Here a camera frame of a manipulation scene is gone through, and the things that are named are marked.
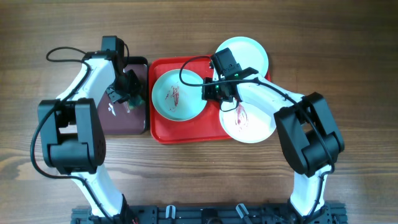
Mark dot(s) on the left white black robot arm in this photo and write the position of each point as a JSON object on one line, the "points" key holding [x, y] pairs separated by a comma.
{"points": [[69, 142]]}

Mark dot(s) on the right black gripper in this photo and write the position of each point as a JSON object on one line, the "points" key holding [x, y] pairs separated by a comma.
{"points": [[210, 94]]}

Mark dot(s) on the light blue plate top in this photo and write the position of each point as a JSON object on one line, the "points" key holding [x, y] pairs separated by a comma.
{"points": [[248, 53]]}

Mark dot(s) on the white stained plate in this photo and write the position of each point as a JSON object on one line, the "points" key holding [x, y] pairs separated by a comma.
{"points": [[247, 123]]}

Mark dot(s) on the green yellow sponge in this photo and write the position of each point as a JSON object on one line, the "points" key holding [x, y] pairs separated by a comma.
{"points": [[134, 102]]}

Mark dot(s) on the red plastic tray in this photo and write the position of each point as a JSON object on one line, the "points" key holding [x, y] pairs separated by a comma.
{"points": [[204, 127]]}

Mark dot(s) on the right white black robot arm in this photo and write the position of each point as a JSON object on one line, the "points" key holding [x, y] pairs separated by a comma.
{"points": [[308, 134]]}

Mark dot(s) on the black tray brown inside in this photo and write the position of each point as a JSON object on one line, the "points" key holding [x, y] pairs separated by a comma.
{"points": [[115, 118]]}

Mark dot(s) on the light blue plate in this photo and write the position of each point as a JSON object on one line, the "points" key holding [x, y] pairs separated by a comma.
{"points": [[248, 53], [174, 100]]}

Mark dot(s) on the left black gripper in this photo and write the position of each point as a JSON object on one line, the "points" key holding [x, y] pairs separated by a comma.
{"points": [[118, 96]]}

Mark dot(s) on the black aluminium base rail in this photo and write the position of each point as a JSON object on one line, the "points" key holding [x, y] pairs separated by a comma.
{"points": [[267, 213]]}

